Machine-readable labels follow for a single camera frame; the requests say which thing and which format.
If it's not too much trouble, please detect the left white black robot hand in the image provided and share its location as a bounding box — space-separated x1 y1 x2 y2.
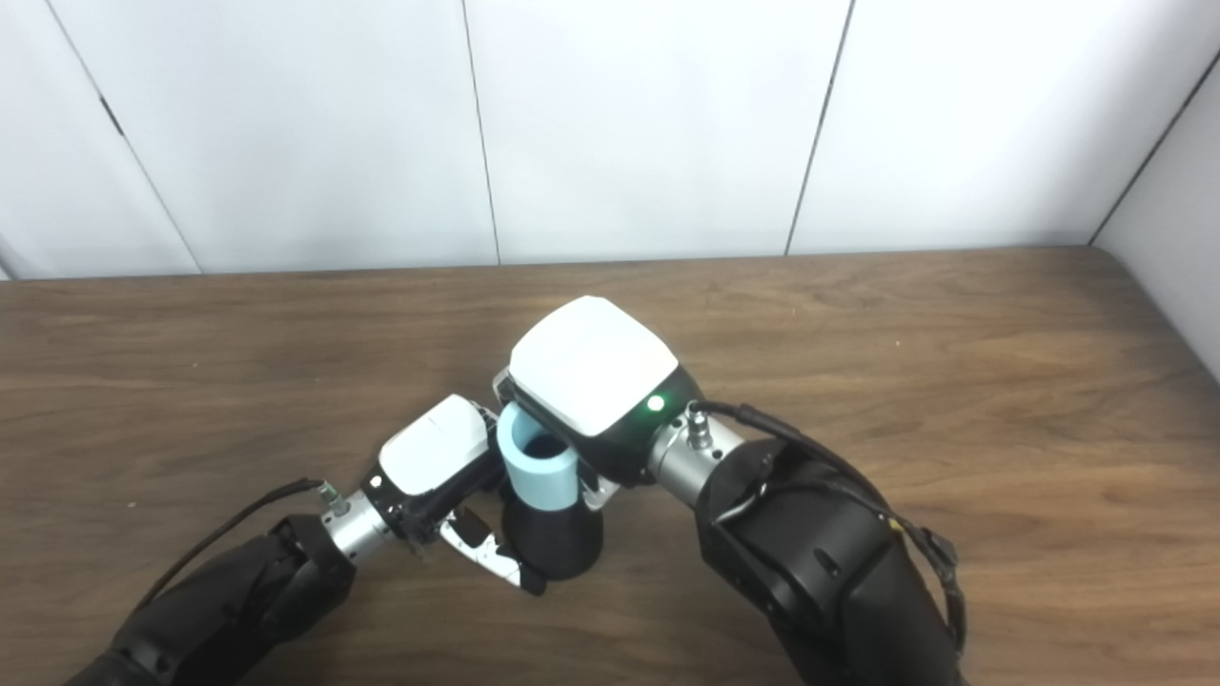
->
367 393 549 597

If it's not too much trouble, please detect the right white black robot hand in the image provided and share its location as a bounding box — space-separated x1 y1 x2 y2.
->
492 295 706 514

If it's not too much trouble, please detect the light blue cup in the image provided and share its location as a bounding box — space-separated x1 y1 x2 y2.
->
497 400 581 513

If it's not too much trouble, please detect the black funnel-shaped nozzle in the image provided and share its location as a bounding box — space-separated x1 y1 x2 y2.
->
501 495 603 581

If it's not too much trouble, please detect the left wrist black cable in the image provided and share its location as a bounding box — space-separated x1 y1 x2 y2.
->
133 478 349 611

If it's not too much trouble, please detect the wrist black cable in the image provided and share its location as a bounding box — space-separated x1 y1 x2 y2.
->
686 401 968 658
133 478 349 611

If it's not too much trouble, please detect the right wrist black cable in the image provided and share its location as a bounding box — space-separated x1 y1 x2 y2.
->
686 401 968 658

